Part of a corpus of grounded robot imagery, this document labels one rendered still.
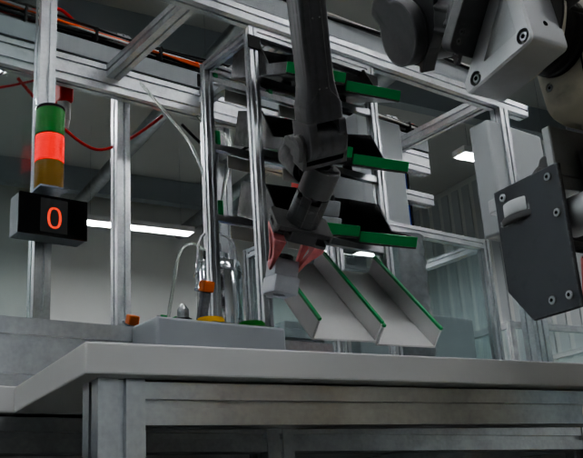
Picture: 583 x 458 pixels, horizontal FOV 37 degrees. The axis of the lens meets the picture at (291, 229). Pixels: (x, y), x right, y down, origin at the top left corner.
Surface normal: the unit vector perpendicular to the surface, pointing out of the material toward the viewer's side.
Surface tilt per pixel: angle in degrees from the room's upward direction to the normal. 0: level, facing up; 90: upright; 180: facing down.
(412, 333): 45
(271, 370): 90
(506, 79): 172
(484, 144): 90
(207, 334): 90
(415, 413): 90
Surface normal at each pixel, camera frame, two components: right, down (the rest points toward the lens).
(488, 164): -0.79, -0.14
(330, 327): 0.28, -0.89
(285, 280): 0.37, -0.17
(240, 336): 0.61, -0.29
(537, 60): 0.13, 0.90
